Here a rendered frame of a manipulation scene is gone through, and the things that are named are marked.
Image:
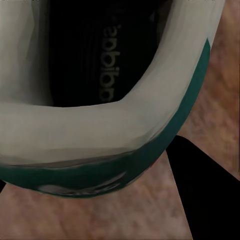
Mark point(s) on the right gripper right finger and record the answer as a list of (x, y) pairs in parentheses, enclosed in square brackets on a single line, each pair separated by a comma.
[(210, 194)]

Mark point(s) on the gym shoe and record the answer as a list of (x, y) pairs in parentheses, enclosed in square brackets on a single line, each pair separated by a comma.
[(92, 92)]

